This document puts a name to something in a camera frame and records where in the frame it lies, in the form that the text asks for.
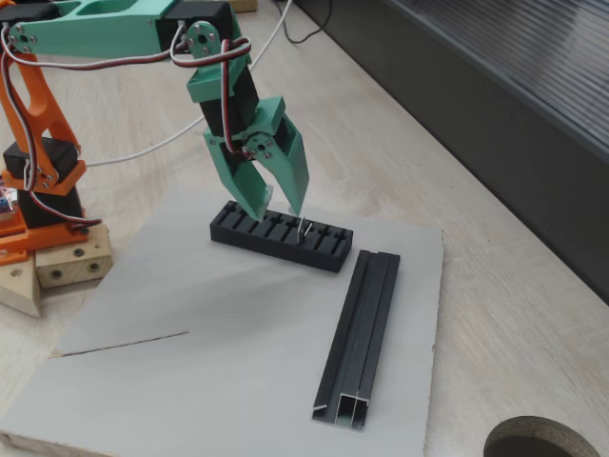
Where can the wooden block with screws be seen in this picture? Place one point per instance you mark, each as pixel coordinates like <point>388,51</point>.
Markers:
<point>71,266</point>

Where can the grey board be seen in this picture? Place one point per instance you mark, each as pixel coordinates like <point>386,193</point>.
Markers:
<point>214,357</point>

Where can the ribbed translucent window panel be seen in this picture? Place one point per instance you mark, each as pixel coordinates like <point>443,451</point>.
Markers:
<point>547,43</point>

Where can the black slotted holder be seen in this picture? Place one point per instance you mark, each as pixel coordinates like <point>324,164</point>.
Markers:
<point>266,243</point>

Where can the green gripper black servos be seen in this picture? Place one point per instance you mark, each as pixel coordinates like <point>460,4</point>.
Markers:
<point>291,151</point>

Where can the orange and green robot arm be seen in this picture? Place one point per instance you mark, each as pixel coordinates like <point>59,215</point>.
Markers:
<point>95,35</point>

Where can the small metal bracket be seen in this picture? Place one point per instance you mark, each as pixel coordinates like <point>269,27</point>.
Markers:
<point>301,232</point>

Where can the small pink circuit board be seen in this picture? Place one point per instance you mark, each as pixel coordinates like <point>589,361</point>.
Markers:
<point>5,195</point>

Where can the dark grey window frame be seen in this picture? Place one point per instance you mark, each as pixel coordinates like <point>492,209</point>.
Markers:
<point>476,119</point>

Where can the triangular wooden wedge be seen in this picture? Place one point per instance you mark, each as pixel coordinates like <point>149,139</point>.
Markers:
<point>19,290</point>

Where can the dark aluminium profile rail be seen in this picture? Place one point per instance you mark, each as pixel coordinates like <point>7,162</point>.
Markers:
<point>364,333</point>

